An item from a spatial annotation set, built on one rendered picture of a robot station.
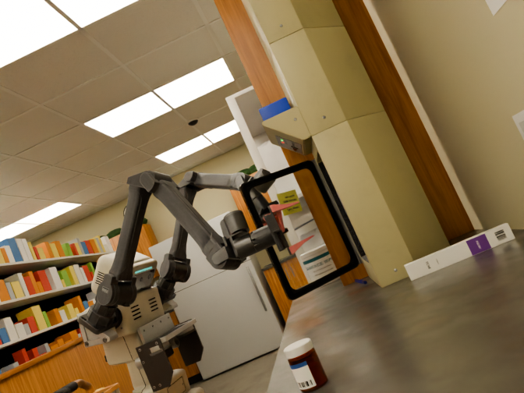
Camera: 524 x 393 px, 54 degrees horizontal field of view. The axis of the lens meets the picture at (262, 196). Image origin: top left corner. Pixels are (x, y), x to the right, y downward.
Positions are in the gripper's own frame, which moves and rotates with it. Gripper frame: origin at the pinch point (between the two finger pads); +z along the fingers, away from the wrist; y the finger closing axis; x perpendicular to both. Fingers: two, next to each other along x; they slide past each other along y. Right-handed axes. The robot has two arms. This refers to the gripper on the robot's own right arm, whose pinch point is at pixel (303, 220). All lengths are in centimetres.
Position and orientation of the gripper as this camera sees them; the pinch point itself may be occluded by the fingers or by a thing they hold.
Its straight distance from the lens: 137.1
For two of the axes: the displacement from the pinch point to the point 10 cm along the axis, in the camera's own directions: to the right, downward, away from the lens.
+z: 9.1, -4.2, -0.6
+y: -4.1, -9.1, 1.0
